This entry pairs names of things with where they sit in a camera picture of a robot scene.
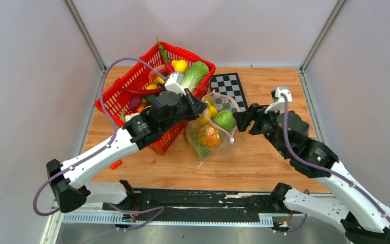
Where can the small orange block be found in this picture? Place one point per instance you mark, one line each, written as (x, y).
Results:
(115, 165)

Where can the long green cabbage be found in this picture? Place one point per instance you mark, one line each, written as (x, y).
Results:
(194, 76)

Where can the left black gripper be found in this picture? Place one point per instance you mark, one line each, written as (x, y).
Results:
(196, 107)

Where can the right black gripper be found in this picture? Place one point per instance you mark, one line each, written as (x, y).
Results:
(254, 112)

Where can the yellow banana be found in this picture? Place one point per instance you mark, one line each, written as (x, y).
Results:
(209, 115)

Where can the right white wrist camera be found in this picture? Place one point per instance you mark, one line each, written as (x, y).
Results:
(278, 100)

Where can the orange toy pineapple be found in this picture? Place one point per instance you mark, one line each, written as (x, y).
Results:
(209, 136)

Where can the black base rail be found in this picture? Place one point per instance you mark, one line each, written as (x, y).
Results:
(187, 208)

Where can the black white checkerboard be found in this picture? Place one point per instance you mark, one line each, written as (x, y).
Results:
(230, 85)

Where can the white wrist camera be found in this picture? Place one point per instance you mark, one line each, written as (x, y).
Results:
(174, 83)
(278, 100)

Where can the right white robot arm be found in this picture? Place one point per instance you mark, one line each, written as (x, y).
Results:
(357, 214)

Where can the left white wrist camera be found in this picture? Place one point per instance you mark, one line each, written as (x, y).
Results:
(174, 83)

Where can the small green round cabbage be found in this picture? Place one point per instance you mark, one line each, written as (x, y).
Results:
(225, 120)

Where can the purple eggplant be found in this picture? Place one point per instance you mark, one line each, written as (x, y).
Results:
(135, 102)

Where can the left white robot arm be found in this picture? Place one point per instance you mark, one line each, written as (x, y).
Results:
(71, 180)

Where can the clear zip top bag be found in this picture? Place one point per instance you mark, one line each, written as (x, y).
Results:
(216, 126)

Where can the red chili pepper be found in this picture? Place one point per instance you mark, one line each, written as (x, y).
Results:
(169, 68)

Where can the red plastic basket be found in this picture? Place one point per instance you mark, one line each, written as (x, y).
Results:
(116, 99)

